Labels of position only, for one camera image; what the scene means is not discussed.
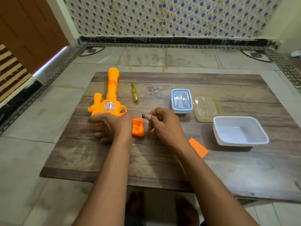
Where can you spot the yellow screwdriver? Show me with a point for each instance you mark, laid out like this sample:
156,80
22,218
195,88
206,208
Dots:
135,94

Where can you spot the clear yellowish container lid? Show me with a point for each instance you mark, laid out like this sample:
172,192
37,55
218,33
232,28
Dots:
207,107

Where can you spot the orange toy gun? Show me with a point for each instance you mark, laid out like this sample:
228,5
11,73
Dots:
112,91

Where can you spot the person's left hand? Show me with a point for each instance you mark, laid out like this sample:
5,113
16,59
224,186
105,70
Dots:
112,127

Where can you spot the orange battery cover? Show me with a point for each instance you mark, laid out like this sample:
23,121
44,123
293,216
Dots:
198,148

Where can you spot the white plastic container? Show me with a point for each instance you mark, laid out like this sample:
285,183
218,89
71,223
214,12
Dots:
239,131

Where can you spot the person's left fingers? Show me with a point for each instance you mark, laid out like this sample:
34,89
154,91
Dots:
95,129

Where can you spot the person's right forearm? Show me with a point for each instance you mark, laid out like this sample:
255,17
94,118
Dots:
209,185

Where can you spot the person's left forearm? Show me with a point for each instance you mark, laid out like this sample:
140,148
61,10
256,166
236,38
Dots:
110,183

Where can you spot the person's right hand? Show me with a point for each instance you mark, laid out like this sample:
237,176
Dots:
168,129

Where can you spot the small dark battery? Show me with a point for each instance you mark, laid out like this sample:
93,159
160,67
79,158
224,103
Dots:
144,116

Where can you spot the brown wooden door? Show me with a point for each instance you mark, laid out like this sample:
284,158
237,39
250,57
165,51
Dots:
30,30

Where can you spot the person's right thumb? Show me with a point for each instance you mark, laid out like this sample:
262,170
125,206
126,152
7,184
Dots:
151,117

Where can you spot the wooden slatted panel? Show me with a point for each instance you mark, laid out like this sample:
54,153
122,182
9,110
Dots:
11,72

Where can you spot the white object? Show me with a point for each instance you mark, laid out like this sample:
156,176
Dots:
296,54

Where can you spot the small clear blue-lidded container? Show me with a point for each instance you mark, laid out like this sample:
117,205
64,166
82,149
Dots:
181,101

